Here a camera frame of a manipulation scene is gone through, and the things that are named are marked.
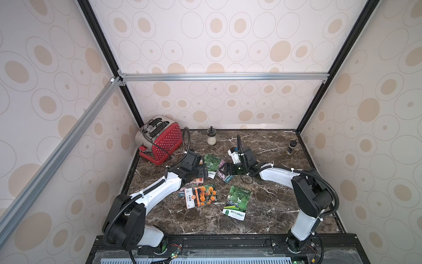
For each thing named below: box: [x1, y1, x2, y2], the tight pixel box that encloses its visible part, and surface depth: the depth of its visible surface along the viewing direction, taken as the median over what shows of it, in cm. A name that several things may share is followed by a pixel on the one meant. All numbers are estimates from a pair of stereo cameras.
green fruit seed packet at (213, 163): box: [203, 153, 222, 180], surface depth 102 cm
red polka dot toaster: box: [135, 116, 183, 166], surface depth 97 cm
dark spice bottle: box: [285, 140, 298, 156], surface depth 105 cm
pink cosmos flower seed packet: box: [216, 159, 235, 184], surface depth 85 cm
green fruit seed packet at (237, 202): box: [221, 184, 252, 222], surface depth 88 cm
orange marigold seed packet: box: [184, 184, 218, 209], surface depth 89 cm
